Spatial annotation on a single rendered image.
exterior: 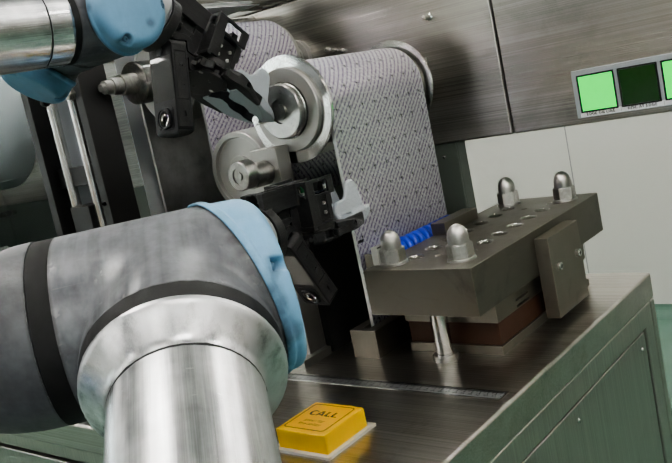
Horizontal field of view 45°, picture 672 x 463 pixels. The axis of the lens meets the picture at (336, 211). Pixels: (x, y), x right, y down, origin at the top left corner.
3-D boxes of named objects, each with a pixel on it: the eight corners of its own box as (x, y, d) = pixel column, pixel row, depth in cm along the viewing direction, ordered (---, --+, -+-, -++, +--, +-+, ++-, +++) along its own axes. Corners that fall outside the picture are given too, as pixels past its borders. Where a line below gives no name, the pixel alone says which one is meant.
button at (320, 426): (279, 448, 86) (274, 427, 86) (320, 420, 92) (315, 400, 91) (328, 457, 82) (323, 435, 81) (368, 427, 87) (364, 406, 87)
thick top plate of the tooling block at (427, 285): (371, 315, 104) (362, 270, 103) (510, 234, 134) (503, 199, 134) (480, 317, 94) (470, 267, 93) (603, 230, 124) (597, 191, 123)
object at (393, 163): (359, 267, 110) (331, 134, 107) (446, 224, 127) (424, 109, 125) (361, 267, 109) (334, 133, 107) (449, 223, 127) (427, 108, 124)
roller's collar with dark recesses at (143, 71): (126, 107, 123) (116, 66, 122) (156, 102, 127) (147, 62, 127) (151, 101, 119) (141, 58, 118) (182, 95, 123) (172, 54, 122)
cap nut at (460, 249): (441, 263, 98) (434, 228, 98) (456, 255, 101) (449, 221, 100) (467, 263, 96) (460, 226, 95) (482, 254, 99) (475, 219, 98)
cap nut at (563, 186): (549, 203, 122) (544, 174, 122) (559, 198, 125) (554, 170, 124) (572, 201, 120) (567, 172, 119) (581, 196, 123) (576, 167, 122)
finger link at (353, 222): (371, 210, 104) (328, 227, 98) (373, 222, 105) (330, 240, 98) (343, 212, 108) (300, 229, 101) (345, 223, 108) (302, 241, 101)
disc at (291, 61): (248, 150, 116) (250, 47, 111) (251, 150, 117) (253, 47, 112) (328, 173, 108) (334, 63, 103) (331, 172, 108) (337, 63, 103)
